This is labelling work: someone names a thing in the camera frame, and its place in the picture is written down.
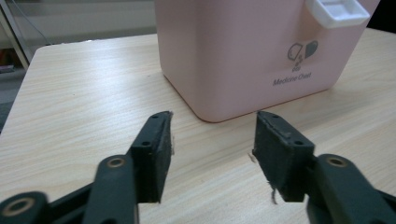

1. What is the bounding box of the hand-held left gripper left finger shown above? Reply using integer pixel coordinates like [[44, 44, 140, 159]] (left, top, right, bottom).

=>
[[128, 110, 174, 204]]

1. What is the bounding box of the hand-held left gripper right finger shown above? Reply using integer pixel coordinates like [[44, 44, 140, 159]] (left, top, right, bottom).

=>
[[251, 110, 316, 203]]

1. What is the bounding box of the pink medicine box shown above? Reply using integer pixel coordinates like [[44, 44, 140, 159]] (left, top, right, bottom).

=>
[[154, 0, 381, 123]]

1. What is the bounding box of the grey metal frame leg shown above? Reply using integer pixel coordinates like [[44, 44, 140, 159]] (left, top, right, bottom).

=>
[[0, 5, 31, 70]]

